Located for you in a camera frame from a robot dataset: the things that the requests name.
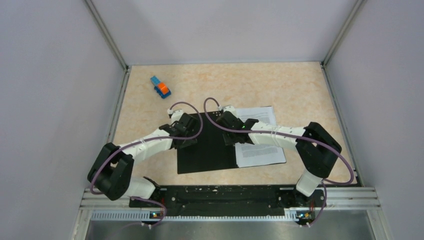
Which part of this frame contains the printed paper sheet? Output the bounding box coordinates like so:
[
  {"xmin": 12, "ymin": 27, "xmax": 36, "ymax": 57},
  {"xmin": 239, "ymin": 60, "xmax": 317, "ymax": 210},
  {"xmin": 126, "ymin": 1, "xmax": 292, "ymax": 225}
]
[{"xmin": 235, "ymin": 106, "xmax": 287, "ymax": 168}]

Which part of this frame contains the teal folder black inside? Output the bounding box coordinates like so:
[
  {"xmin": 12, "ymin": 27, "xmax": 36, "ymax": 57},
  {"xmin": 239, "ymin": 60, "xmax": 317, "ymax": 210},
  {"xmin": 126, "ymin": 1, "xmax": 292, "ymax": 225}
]
[{"xmin": 177, "ymin": 112, "xmax": 238, "ymax": 175}]

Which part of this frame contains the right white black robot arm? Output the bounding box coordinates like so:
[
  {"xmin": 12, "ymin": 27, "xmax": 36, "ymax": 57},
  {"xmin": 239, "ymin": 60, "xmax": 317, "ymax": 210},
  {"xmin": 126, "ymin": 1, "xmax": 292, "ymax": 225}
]
[{"xmin": 215, "ymin": 111, "xmax": 342, "ymax": 206}]

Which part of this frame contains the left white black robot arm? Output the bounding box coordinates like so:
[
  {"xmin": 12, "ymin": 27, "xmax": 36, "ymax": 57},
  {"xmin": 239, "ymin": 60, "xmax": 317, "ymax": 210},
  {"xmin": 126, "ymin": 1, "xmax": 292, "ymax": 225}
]
[{"xmin": 87, "ymin": 110, "xmax": 204, "ymax": 207}]

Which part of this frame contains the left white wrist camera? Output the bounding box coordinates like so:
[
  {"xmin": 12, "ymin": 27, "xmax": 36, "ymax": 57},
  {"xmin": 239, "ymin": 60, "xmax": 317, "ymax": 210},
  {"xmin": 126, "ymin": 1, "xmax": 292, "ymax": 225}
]
[{"xmin": 167, "ymin": 109, "xmax": 184, "ymax": 123}]

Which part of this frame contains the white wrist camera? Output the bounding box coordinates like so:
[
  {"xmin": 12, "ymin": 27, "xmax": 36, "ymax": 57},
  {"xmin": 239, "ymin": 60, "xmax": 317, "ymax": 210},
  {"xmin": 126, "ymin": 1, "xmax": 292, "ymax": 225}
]
[
  {"xmin": 217, "ymin": 105, "xmax": 238, "ymax": 117},
  {"xmin": 167, "ymin": 109, "xmax": 184, "ymax": 123}
]

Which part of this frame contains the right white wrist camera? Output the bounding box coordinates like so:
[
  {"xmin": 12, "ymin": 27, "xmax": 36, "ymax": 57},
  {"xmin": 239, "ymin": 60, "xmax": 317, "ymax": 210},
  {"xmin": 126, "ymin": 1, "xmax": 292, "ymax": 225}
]
[{"xmin": 217, "ymin": 105, "xmax": 238, "ymax": 117}]

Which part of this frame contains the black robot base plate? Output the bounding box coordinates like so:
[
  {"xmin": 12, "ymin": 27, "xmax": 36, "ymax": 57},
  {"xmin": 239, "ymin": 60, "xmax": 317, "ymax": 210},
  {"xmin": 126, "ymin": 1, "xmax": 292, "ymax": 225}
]
[{"xmin": 129, "ymin": 185, "xmax": 324, "ymax": 217}]

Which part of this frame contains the white slotted cable duct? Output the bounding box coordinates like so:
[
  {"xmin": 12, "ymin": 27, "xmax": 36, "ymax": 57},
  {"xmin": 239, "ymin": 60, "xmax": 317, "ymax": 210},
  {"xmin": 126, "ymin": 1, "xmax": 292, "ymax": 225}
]
[{"xmin": 90, "ymin": 210, "xmax": 299, "ymax": 222}]

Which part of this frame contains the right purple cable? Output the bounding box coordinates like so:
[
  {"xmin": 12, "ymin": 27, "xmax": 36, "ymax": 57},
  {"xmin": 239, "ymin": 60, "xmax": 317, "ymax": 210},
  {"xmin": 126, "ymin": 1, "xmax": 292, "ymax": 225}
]
[{"xmin": 203, "ymin": 96, "xmax": 355, "ymax": 228}]

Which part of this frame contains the left aluminium frame post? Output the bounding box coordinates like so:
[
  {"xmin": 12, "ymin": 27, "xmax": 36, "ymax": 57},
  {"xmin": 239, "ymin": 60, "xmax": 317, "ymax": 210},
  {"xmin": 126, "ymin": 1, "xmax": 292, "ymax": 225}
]
[{"xmin": 82, "ymin": 0, "xmax": 129, "ymax": 72}]

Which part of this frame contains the aluminium frame post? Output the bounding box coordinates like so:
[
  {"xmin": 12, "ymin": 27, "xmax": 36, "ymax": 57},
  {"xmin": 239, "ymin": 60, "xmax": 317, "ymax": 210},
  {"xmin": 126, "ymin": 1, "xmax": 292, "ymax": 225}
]
[
  {"xmin": 82, "ymin": 0, "xmax": 129, "ymax": 72},
  {"xmin": 321, "ymin": 0, "xmax": 367, "ymax": 69}
]

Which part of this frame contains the right aluminium frame post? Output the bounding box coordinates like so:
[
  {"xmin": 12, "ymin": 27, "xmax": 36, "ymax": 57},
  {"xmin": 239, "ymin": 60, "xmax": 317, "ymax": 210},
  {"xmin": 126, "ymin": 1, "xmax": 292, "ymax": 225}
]
[{"xmin": 321, "ymin": 0, "xmax": 367, "ymax": 69}]

